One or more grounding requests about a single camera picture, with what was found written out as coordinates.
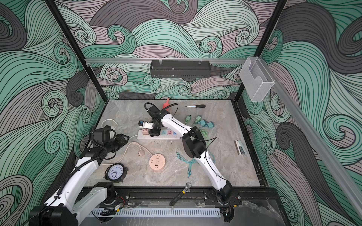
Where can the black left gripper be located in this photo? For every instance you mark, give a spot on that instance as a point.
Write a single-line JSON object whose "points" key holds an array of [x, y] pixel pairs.
{"points": [[121, 140]]}

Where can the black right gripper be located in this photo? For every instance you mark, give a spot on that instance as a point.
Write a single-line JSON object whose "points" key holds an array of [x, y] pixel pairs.
{"points": [[154, 133]]}

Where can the white multicolour power strip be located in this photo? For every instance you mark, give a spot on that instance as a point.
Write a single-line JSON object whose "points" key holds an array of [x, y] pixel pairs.
{"points": [[165, 134]]}

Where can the pink usb charger plug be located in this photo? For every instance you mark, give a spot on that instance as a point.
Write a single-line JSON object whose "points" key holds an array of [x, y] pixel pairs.
{"points": [[145, 132]]}

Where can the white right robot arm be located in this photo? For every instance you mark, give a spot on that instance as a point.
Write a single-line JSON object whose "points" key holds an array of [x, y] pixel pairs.
{"points": [[194, 146]]}

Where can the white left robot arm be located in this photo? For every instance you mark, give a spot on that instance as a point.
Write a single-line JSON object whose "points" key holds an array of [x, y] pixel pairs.
{"points": [[63, 208]]}

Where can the light green charger plug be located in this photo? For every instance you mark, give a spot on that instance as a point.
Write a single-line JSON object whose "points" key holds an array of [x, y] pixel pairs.
{"points": [[198, 119], [188, 119]]}

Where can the red plastic scoop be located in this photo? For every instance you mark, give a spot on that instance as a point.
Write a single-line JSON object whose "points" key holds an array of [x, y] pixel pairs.
{"points": [[166, 104]]}

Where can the black alarm clock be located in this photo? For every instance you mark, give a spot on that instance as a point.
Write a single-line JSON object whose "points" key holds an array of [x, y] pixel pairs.
{"points": [[116, 173]]}

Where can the round pink socket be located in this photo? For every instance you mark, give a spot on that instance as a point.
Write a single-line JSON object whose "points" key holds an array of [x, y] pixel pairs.
{"points": [[157, 162]]}

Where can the adjustable wrench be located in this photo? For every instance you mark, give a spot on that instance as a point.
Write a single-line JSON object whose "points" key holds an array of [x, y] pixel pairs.
{"points": [[181, 194]]}

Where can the small white silver box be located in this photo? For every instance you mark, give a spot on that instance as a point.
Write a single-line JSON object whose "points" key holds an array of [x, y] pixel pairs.
{"points": [[241, 150]]}

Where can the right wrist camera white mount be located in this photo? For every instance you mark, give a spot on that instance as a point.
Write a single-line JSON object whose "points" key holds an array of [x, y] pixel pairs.
{"points": [[145, 124]]}

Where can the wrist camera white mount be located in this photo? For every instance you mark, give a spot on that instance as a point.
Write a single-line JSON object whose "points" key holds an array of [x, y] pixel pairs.
{"points": [[105, 133], [145, 124]]}

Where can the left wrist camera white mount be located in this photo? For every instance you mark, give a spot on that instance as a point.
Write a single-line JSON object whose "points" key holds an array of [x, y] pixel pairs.
{"points": [[105, 133]]}

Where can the black handle screwdriver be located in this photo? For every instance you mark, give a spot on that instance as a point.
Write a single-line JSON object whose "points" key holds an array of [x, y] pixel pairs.
{"points": [[196, 106]]}

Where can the black wall tray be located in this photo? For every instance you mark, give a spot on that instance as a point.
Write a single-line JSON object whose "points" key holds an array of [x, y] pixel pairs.
{"points": [[188, 70]]}

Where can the white slotted cable duct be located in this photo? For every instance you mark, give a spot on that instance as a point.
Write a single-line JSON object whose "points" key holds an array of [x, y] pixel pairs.
{"points": [[168, 212]]}

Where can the aluminium rail back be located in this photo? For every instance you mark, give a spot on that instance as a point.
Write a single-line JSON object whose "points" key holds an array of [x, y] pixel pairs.
{"points": [[129, 60]]}

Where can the aluminium rail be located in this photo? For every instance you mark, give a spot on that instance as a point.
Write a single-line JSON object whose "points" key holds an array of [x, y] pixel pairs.
{"points": [[129, 60], [288, 92]]}

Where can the clear plastic wall holder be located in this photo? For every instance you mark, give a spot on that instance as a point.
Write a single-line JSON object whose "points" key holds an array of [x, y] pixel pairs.
{"points": [[257, 78]]}

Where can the aluminium rail right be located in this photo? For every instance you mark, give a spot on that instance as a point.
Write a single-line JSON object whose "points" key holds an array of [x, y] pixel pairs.
{"points": [[288, 92]]}

